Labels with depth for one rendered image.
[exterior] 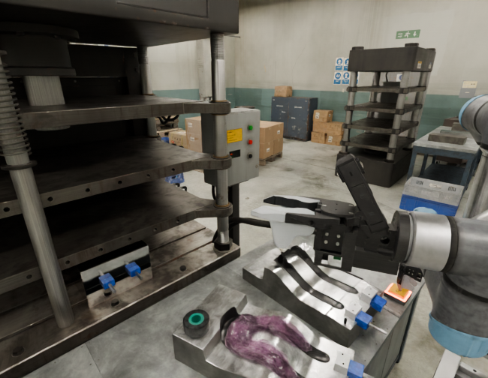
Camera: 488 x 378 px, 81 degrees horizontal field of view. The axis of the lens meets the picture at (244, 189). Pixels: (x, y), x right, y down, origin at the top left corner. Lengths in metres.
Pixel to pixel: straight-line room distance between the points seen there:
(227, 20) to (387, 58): 3.77
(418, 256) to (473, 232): 0.07
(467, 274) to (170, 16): 1.05
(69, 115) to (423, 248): 1.04
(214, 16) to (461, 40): 6.46
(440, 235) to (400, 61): 4.45
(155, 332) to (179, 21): 1.09
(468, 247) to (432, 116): 7.02
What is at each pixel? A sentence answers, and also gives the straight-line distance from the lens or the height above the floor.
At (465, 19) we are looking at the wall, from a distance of 7.43.
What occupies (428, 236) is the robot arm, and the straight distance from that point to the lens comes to 0.43.
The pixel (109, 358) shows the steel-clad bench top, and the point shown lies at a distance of 1.15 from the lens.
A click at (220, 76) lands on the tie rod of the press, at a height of 1.64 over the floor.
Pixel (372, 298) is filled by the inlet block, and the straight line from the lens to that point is 1.18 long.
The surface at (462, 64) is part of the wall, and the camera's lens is 7.34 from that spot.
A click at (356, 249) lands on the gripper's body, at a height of 1.42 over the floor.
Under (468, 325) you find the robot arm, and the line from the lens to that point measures 0.50.
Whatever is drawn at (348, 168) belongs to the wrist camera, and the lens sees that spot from 0.41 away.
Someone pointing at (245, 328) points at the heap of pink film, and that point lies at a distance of 1.01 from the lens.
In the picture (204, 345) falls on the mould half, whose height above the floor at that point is 0.91.
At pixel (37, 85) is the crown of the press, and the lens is 1.36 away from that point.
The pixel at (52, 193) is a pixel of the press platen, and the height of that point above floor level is 1.28.
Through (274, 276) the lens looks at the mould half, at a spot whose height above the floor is 0.92.
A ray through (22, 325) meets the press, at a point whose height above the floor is 0.78.
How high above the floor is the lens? 1.64
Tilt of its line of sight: 21 degrees down
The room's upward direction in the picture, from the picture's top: straight up
